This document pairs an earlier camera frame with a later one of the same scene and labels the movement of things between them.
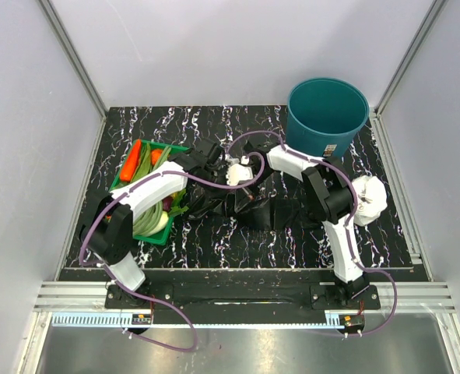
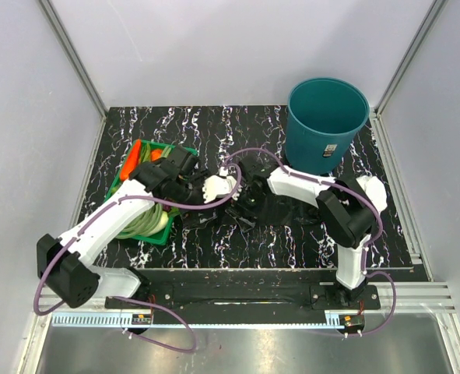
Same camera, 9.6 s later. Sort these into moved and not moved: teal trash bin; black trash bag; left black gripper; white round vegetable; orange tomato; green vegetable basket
Moved: black trash bag; left black gripper
Not moved: teal trash bin; white round vegetable; green vegetable basket; orange tomato
